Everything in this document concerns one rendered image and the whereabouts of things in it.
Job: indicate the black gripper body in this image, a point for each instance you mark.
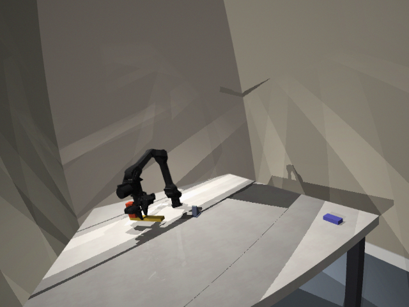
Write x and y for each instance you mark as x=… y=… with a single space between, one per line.
x=133 y=209

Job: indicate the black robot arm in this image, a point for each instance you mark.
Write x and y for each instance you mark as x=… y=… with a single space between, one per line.
x=132 y=182

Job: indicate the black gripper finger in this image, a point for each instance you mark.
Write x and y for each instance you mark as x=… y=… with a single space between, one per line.
x=139 y=214
x=145 y=209

